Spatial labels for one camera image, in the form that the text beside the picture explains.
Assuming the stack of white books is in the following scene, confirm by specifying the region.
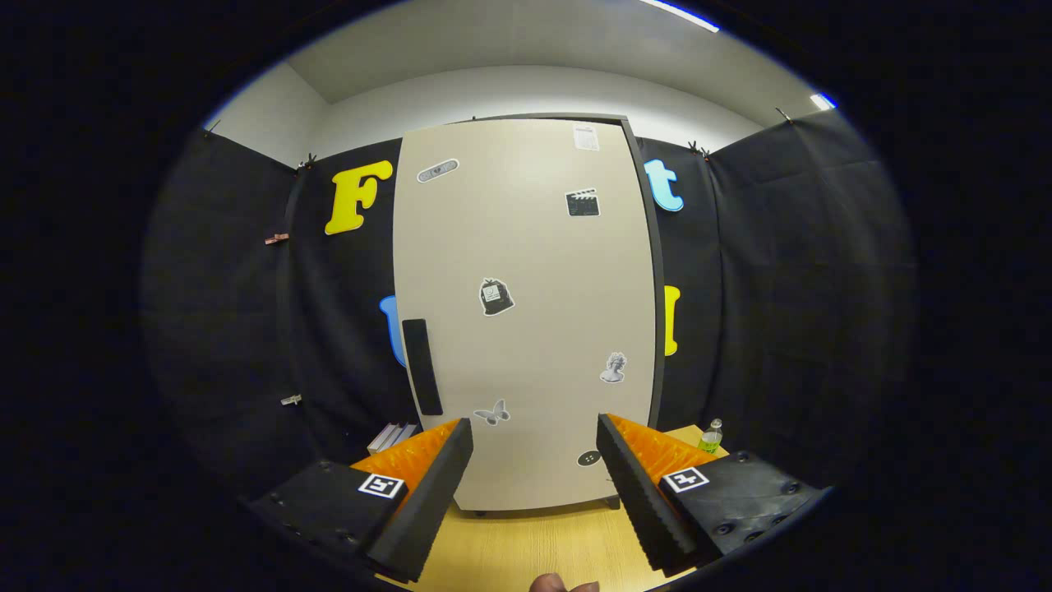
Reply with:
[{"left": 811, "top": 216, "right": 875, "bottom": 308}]
[{"left": 367, "top": 421, "right": 418, "bottom": 456}]

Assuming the beige shoe cabinet door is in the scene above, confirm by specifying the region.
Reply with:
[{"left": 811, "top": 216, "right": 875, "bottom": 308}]
[{"left": 393, "top": 119, "right": 658, "bottom": 512}]

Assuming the black backdrop cloth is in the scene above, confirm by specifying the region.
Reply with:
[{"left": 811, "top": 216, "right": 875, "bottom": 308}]
[{"left": 140, "top": 107, "right": 917, "bottom": 502}]

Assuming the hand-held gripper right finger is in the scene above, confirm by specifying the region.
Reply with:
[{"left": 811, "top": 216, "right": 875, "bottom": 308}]
[{"left": 595, "top": 413, "right": 827, "bottom": 575}]

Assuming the long ceiling light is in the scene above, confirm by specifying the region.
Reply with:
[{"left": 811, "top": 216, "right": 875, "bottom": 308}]
[{"left": 639, "top": 0, "right": 721, "bottom": 34}]

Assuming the grey shoe cabinet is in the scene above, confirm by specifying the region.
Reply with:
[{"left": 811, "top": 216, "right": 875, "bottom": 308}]
[{"left": 448, "top": 113, "right": 667, "bottom": 511}]

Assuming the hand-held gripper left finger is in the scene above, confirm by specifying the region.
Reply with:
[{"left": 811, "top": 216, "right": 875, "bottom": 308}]
[{"left": 247, "top": 417, "right": 475, "bottom": 583}]

